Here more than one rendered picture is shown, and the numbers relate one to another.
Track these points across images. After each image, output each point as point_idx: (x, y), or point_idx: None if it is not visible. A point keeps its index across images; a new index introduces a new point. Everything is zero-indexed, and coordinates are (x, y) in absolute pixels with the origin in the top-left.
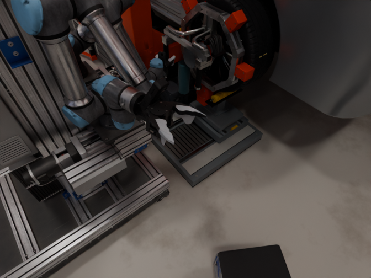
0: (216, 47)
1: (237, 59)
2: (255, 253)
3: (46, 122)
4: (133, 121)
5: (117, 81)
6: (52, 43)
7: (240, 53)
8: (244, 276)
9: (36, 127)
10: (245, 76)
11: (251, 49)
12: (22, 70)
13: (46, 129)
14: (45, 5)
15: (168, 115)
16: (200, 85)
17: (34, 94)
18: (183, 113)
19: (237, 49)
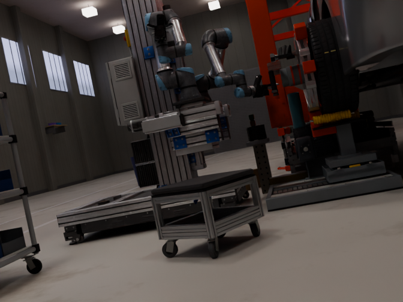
0: (282, 51)
1: (301, 57)
2: (226, 172)
3: (155, 102)
4: (167, 57)
5: None
6: (153, 33)
7: (303, 51)
8: (201, 177)
9: (149, 104)
10: (303, 67)
11: (313, 47)
12: (150, 64)
13: (155, 110)
14: (152, 15)
15: (161, 27)
16: (274, 88)
17: (153, 79)
18: (166, 26)
19: (300, 49)
